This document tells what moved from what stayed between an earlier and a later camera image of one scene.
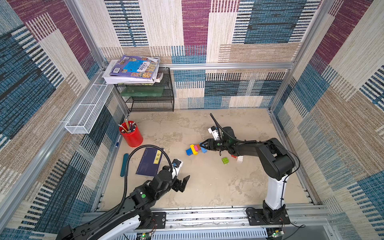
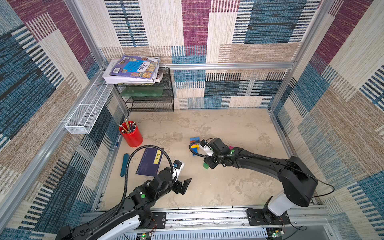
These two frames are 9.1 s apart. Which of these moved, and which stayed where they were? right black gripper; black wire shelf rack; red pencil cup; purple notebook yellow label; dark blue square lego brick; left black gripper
Moved: right black gripper; dark blue square lego brick
Stayed: red pencil cup; black wire shelf rack; purple notebook yellow label; left black gripper
